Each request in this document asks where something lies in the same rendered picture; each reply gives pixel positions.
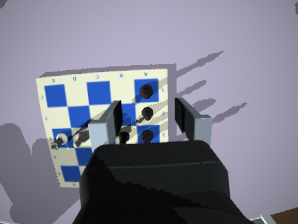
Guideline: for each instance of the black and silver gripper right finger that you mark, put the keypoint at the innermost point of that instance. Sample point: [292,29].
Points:
[191,122]

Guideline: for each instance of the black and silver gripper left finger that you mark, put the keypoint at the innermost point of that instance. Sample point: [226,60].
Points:
[104,130]

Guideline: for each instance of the blue and cream chessboard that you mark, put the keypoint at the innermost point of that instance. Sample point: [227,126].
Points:
[69,102]

